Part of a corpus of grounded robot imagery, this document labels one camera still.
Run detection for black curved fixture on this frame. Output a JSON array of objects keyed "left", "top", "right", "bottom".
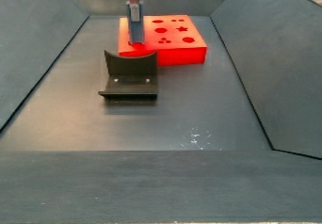
[{"left": 98, "top": 52, "right": 159, "bottom": 99}]

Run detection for blue arch bar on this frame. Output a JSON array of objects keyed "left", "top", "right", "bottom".
[{"left": 126, "top": 0, "right": 145, "bottom": 44}]

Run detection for red shape-sorter block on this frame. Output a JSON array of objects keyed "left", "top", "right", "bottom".
[{"left": 118, "top": 15, "right": 208, "bottom": 66}]

